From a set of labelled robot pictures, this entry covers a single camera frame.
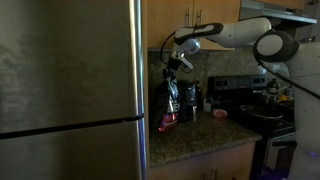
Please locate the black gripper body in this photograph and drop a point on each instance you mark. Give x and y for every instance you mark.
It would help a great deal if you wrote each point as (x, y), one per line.
(173, 64)

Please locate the black whey powder packet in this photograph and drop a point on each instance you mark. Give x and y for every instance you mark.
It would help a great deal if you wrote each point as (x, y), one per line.
(168, 103)

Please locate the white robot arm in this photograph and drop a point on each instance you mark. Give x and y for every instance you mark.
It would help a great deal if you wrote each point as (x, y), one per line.
(246, 31)

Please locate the small white countertop container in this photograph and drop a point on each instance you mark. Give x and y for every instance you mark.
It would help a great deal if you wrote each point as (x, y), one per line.
(207, 106)

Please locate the pink sponge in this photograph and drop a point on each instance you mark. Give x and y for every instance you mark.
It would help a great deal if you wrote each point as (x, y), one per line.
(219, 113)

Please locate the dark frying pan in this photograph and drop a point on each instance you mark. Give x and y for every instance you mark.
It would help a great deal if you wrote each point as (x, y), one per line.
(261, 111)

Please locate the wooden base cabinet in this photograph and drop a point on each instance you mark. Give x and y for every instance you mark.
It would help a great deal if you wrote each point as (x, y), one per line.
(213, 163)

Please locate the stainless steel refrigerator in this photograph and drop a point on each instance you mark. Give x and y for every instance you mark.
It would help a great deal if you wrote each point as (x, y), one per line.
(66, 83)

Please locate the dark glass bottle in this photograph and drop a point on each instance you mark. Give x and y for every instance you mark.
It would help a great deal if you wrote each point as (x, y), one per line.
(272, 86)

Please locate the steel range hood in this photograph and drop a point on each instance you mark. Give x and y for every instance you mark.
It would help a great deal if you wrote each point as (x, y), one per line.
(266, 10)

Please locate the black kitchen stove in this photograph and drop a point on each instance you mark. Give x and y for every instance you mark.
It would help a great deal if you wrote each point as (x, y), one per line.
(266, 130)

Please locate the yellow object by sink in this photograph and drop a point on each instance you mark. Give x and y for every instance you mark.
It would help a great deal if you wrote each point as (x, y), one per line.
(284, 98)

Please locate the wooden wall cabinet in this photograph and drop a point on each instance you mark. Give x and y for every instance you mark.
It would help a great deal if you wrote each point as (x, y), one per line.
(160, 23)

